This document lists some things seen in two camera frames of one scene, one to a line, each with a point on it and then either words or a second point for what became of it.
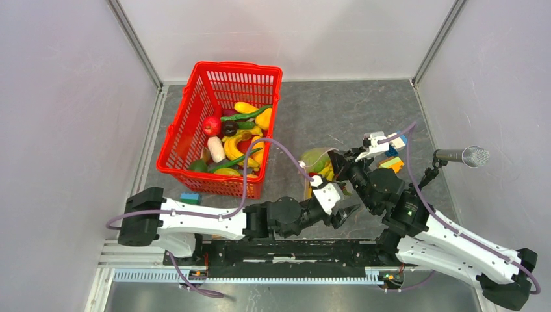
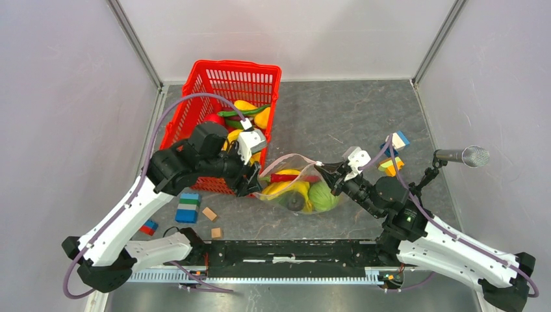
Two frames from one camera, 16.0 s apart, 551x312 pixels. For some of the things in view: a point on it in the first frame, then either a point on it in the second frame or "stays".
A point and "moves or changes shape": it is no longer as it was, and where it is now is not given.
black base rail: [288, 259] stays
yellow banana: [327, 171] moves or changes shape
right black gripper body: [355, 171] to [357, 188]
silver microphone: [473, 156] stays
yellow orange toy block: [394, 163] stays
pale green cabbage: [314, 159] to [321, 196]
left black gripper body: [310, 216] to [228, 166]
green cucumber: [246, 125] to [234, 123]
